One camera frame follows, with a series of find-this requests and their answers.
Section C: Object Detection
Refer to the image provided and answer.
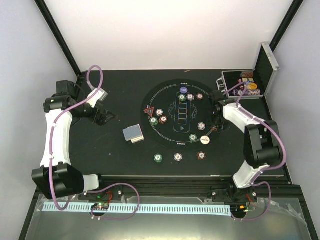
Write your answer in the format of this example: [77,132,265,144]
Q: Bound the purple blind button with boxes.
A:
[179,87,188,94]

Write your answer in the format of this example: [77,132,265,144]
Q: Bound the white dealer button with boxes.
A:
[200,135,211,145]

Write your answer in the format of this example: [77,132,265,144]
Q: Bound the red poker chip stack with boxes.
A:
[196,151,206,160]

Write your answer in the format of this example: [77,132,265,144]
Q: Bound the green poker chip stack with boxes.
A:
[153,153,163,163]

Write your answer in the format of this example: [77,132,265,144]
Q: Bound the blue poker chip stack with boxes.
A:
[174,153,183,162]

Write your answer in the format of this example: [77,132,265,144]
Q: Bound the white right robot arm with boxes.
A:
[209,90,287,202]

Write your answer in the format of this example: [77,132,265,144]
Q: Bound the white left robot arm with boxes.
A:
[31,94,116,200]

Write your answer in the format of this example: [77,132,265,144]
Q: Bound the purple chips row in case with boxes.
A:
[232,89,261,96]

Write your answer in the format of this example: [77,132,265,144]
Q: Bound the aluminium poker case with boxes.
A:
[216,42,280,99]

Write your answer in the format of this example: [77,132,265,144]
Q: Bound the card boxes in case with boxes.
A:
[242,77,258,90]

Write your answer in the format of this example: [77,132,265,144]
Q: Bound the brown chips row in case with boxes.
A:
[240,71,254,78]

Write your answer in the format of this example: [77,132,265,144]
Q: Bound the red triangle marker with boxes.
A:
[143,107,155,118]

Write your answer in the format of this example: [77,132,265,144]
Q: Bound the round black poker mat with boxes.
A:
[140,79,220,152]

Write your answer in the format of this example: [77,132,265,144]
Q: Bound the black left motor block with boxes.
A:
[56,80,77,100]

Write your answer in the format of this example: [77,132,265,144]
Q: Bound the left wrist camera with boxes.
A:
[86,88,108,108]

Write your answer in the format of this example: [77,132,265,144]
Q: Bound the black aluminium rail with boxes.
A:
[99,176,305,205]

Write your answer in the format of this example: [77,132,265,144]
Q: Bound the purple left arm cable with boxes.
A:
[49,65,140,221]

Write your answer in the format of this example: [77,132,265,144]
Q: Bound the white slotted cable duct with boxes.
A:
[42,201,232,216]

